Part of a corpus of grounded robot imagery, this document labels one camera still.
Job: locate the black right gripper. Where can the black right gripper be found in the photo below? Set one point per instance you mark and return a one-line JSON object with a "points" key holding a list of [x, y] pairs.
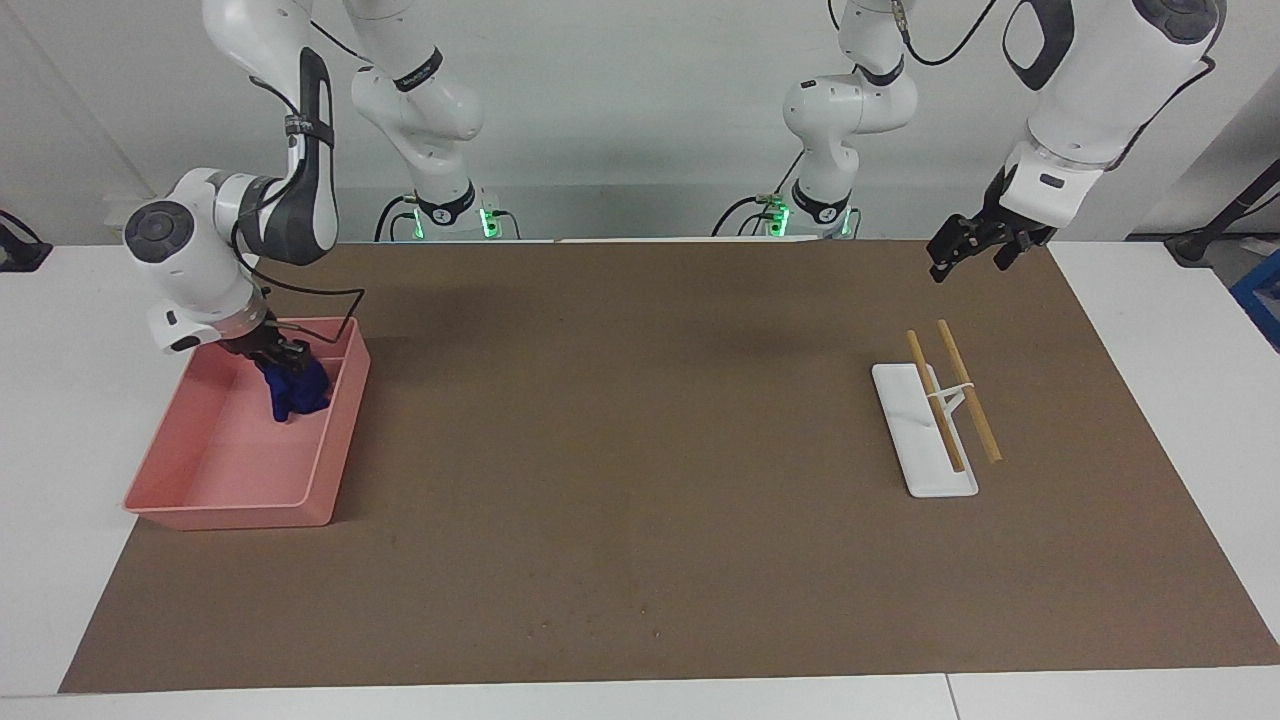
{"points": [[258, 345]]}

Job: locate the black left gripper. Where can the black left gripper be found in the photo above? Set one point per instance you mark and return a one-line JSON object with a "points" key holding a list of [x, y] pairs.
{"points": [[1002, 215]]}

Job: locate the blue towel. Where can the blue towel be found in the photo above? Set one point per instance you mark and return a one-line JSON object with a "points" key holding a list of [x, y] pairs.
{"points": [[295, 392]]}

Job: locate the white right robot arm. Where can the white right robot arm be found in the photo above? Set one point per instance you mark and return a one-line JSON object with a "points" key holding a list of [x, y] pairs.
{"points": [[190, 250]]}

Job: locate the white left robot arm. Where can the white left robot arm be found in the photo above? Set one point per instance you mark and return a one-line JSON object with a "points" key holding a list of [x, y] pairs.
{"points": [[1100, 70]]}

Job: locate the pink plastic bin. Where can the pink plastic bin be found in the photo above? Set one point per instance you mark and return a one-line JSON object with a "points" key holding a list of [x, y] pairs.
{"points": [[230, 470]]}

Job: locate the wooden rack rod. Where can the wooden rack rod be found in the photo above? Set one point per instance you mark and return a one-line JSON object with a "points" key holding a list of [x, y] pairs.
{"points": [[970, 395], [940, 410]]}

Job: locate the black stand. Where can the black stand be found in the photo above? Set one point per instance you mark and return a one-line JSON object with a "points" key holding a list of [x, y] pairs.
{"points": [[1195, 245]]}

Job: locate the blue crate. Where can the blue crate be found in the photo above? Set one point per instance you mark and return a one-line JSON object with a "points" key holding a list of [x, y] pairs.
{"points": [[1262, 310]]}

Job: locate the black table clamp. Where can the black table clamp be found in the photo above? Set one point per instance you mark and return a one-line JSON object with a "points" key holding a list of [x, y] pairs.
{"points": [[22, 255]]}

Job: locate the brown table mat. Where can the brown table mat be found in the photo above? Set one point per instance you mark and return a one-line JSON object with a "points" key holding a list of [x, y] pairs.
{"points": [[640, 450]]}

